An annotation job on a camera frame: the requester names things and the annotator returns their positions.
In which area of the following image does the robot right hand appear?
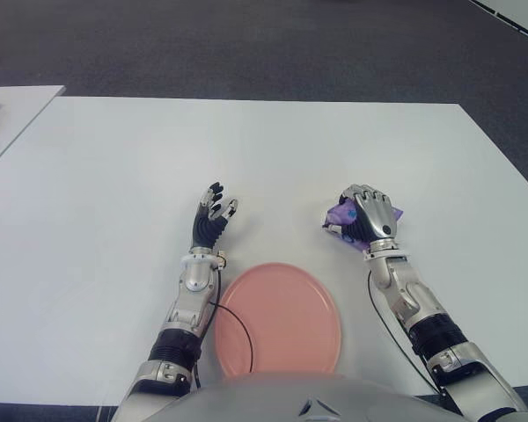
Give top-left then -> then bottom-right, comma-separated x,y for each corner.
323,183 -> 400,251

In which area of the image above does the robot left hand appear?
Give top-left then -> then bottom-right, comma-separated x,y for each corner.
188,179 -> 239,251

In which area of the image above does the purple tissue paper pack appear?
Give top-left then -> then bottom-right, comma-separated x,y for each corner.
319,197 -> 405,254

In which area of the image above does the pink round plate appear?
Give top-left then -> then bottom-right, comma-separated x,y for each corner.
214,262 -> 343,378

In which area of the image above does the grey robot torso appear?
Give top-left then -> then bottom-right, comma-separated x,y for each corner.
144,372 -> 467,422

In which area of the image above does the white side table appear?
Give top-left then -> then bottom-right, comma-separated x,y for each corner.
0,84 -> 66,177

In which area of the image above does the white distant table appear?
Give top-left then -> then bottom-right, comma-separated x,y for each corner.
468,0 -> 528,45

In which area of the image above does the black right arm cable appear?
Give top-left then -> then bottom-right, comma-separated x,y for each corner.
367,270 -> 445,397

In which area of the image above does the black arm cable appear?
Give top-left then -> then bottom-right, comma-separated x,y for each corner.
193,258 -> 254,388
367,270 -> 445,397

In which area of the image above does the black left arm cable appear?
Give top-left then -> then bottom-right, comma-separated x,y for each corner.
193,258 -> 254,388

